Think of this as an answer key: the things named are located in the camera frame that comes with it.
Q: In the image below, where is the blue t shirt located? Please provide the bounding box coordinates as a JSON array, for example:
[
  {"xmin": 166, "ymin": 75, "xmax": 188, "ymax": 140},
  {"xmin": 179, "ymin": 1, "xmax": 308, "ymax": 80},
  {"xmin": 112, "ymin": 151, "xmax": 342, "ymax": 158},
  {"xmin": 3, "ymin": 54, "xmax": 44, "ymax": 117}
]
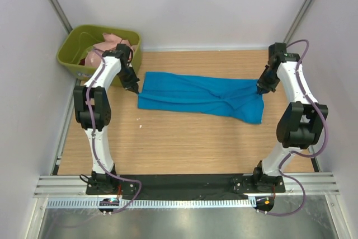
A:
[{"xmin": 138, "ymin": 72, "xmax": 264, "ymax": 124}]

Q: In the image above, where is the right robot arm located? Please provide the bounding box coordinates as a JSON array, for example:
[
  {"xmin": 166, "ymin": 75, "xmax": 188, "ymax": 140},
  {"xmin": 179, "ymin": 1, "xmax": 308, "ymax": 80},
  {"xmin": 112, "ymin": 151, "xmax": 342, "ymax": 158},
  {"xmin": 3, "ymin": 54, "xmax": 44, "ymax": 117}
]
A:
[{"xmin": 252, "ymin": 43, "xmax": 328, "ymax": 192}]

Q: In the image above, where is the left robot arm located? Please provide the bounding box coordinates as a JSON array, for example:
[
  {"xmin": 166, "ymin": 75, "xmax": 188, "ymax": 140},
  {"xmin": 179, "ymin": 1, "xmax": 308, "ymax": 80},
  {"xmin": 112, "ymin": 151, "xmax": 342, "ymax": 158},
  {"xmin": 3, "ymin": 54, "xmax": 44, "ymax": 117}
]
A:
[{"xmin": 73, "ymin": 44, "xmax": 139, "ymax": 195}]

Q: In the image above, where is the pink folded shirt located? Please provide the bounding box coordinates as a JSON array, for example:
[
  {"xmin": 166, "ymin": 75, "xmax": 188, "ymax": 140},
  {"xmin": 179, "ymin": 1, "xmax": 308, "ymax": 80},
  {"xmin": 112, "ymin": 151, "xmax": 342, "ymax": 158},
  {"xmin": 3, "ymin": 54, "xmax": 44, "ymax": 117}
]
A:
[{"xmin": 84, "ymin": 33, "xmax": 138, "ymax": 68}]

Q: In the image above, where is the olive green plastic bin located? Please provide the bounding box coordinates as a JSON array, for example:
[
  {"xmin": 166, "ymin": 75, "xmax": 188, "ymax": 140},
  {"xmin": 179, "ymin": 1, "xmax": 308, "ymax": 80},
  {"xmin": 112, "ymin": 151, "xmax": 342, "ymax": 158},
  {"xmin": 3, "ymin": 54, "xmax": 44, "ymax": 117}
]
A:
[{"xmin": 56, "ymin": 25, "xmax": 142, "ymax": 87}]

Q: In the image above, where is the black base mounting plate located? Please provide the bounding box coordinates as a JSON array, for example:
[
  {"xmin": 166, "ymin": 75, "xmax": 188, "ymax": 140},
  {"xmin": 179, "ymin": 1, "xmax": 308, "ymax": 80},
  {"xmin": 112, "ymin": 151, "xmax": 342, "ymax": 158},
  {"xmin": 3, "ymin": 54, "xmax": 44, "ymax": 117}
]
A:
[{"xmin": 80, "ymin": 174, "xmax": 286, "ymax": 201}]

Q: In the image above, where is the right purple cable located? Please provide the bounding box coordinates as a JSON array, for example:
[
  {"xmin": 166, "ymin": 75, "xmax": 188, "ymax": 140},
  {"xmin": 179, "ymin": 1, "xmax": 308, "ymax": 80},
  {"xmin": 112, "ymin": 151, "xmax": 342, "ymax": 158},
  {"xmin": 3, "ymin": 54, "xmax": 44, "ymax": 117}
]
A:
[{"xmin": 257, "ymin": 39, "xmax": 328, "ymax": 217}]

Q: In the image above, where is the purple cable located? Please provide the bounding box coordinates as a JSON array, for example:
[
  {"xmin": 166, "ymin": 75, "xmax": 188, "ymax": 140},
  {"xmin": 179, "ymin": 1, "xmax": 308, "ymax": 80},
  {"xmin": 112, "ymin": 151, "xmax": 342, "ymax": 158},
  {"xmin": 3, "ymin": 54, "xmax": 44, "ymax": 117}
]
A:
[
  {"xmin": 53, "ymin": 48, "xmax": 142, "ymax": 228},
  {"xmin": 257, "ymin": 39, "xmax": 328, "ymax": 217}
]

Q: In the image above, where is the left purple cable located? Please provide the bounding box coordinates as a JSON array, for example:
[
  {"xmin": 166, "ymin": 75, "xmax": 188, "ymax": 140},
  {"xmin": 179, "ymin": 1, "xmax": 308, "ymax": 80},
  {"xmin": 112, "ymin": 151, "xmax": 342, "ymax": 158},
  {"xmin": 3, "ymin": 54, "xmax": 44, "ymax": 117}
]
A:
[{"xmin": 53, "ymin": 48, "xmax": 142, "ymax": 228}]

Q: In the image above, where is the left aluminium corner post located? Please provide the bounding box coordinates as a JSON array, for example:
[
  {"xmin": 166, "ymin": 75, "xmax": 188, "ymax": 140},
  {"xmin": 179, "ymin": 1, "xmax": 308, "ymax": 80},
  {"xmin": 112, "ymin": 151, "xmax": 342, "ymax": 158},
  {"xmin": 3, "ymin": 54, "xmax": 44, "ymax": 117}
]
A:
[{"xmin": 32, "ymin": 0, "xmax": 76, "ymax": 35}]

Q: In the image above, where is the aluminium corner post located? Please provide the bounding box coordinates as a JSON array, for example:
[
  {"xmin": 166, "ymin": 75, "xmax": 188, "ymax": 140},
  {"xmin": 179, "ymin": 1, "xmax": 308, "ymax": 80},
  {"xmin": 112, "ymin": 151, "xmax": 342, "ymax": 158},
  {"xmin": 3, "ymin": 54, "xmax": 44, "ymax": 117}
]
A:
[
  {"xmin": 283, "ymin": 0, "xmax": 315, "ymax": 44},
  {"xmin": 32, "ymin": 0, "xmax": 76, "ymax": 35}
]

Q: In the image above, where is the right aluminium corner post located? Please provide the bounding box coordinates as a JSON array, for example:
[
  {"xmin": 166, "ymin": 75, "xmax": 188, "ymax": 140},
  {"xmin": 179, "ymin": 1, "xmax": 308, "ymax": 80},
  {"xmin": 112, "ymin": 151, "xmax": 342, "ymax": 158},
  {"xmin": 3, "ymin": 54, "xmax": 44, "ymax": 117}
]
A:
[{"xmin": 283, "ymin": 0, "xmax": 315, "ymax": 44}]

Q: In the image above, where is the white slotted cable duct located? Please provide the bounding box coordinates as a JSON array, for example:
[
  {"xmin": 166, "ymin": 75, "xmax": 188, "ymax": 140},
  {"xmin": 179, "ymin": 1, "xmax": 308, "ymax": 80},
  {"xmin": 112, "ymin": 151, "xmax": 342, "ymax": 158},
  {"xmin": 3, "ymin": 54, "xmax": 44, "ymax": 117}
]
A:
[{"xmin": 47, "ymin": 197, "xmax": 256, "ymax": 209}]

